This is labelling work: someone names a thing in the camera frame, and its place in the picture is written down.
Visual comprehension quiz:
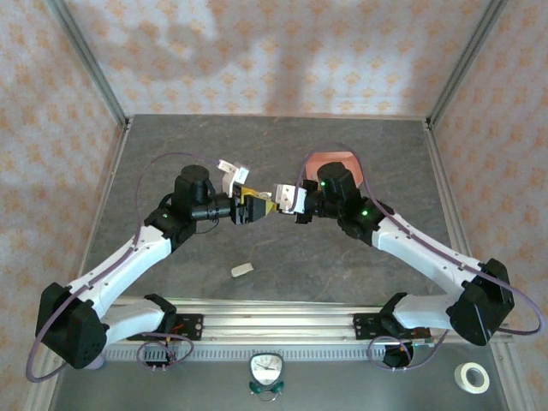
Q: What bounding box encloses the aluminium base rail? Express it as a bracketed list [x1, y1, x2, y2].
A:
[100, 297, 515, 346]

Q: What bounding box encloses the salmon pink plastic tray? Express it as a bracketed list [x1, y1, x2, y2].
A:
[308, 149, 364, 189]

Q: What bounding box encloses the white masking tape roll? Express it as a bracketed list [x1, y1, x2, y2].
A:
[454, 362, 491, 394]

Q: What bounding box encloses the aluminium frame post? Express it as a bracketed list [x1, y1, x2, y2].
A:
[426, 0, 511, 129]
[45, 0, 129, 129]

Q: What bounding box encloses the aluminium table edge rail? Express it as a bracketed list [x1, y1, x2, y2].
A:
[68, 122, 132, 312]
[422, 121, 489, 309]
[127, 112, 430, 120]

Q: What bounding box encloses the small green-based timer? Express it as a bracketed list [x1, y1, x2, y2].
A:
[249, 353, 285, 403]

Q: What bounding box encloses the black cable hub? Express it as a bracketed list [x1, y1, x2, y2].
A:
[382, 345, 414, 370]

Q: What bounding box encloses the grey slotted cable duct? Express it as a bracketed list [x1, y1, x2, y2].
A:
[102, 346, 386, 361]

